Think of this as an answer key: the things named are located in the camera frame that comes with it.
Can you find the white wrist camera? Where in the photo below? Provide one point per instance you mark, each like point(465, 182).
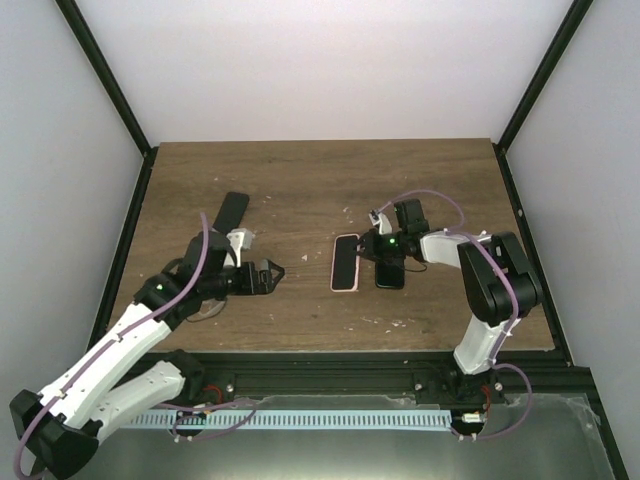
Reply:
point(240, 240)
point(380, 222)

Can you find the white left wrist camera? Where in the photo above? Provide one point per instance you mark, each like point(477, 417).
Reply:
point(240, 240)

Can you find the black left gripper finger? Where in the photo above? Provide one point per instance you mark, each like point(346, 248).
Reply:
point(269, 282)
point(270, 270)

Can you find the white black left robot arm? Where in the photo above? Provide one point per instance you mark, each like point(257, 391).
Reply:
point(65, 422)

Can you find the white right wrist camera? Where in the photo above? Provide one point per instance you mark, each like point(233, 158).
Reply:
point(380, 222)

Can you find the black phone case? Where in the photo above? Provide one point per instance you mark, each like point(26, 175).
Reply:
point(389, 276)

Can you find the clear phone case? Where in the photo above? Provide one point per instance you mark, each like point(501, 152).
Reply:
point(209, 309)

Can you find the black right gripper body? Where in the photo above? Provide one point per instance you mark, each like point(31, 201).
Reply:
point(385, 251)

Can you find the light blue slotted cable duct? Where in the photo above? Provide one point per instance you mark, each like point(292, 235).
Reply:
point(307, 420)

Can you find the black aluminium frame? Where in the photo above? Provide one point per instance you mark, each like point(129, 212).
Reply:
point(371, 374)

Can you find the pink phone case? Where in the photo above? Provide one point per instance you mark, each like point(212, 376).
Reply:
point(345, 263)

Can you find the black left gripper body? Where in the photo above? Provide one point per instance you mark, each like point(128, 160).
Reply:
point(248, 286)

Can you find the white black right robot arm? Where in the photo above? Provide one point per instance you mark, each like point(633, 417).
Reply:
point(501, 287)

